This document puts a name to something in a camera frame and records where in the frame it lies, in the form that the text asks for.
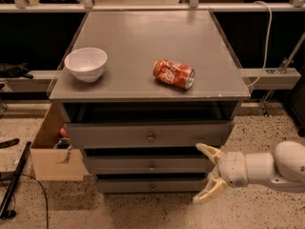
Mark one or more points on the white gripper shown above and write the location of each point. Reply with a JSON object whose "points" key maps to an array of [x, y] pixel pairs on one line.
{"points": [[233, 169]]}

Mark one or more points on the grey bottom drawer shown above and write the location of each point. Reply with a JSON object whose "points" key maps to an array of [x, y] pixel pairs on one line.
{"points": [[119, 186]]}

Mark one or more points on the grey drawer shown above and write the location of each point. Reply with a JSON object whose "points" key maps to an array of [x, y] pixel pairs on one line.
{"points": [[107, 165], [119, 186], [140, 135]]}

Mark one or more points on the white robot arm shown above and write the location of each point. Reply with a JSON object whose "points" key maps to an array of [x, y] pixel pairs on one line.
{"points": [[283, 170]]}

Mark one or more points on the grey middle drawer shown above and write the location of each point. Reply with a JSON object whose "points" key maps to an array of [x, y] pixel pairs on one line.
{"points": [[107, 165]]}

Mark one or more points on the grey drawer cabinet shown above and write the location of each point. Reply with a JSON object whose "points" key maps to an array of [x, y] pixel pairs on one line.
{"points": [[129, 93]]}

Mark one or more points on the grey top drawer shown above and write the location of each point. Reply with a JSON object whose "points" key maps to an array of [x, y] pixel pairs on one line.
{"points": [[140, 135]]}

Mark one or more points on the red soda can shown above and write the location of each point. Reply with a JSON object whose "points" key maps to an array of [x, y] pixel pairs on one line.
{"points": [[174, 73]]}

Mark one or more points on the orange ball in box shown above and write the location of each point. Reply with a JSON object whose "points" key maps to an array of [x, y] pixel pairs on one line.
{"points": [[63, 132]]}

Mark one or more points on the cardboard box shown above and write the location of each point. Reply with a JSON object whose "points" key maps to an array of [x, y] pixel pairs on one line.
{"points": [[50, 163]]}

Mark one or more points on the white bowl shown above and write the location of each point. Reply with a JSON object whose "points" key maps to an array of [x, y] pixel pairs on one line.
{"points": [[86, 64]]}

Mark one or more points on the black flat tool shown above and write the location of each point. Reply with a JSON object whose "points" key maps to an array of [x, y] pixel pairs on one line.
{"points": [[9, 143]]}

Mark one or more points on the black pole on floor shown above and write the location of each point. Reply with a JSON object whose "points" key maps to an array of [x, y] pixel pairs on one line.
{"points": [[5, 213]]}

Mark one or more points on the black cloth object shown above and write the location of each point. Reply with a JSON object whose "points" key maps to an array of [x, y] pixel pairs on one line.
{"points": [[8, 70]]}

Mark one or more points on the metal rail frame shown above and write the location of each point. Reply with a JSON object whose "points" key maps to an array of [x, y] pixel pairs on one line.
{"points": [[214, 5]]}

